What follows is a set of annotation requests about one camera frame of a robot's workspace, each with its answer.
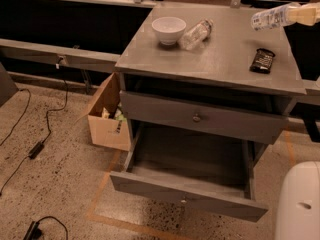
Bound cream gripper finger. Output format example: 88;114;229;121
287;3;320;26

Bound labelled plastic water bottle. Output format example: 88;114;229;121
251;2;301;31

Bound clear crushed plastic bottle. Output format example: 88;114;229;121
179;19;213;50

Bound upper grey drawer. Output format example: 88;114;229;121
120;91;288;144

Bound grey drawer cabinet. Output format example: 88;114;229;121
116;4;306;159

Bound open lower grey drawer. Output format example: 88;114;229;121
110;123;268;222

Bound black snack packet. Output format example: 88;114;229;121
250;48;275;74

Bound white ceramic bowl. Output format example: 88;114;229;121
152;17;186;45

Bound grey metal railing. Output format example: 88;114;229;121
0;39;120;73

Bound cardboard box with items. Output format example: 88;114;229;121
79;73;131;151

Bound black power adapter with cable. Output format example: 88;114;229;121
0;55;70;197

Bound black plug with cable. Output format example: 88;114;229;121
23;215;69;240

